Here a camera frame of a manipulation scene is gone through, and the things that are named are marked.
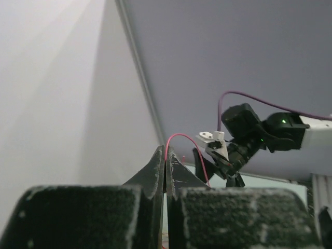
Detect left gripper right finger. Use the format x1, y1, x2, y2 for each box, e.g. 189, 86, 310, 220
165, 148, 322, 248

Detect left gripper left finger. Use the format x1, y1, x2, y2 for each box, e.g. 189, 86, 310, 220
1, 146, 165, 248

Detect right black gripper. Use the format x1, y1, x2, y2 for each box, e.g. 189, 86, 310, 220
192, 141, 259, 187

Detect pink thin wire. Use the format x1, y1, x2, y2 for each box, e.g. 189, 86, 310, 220
163, 133, 211, 187

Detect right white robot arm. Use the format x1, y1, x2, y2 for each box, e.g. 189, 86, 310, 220
192, 103, 331, 187

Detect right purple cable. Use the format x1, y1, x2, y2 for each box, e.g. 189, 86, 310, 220
216, 90, 332, 133

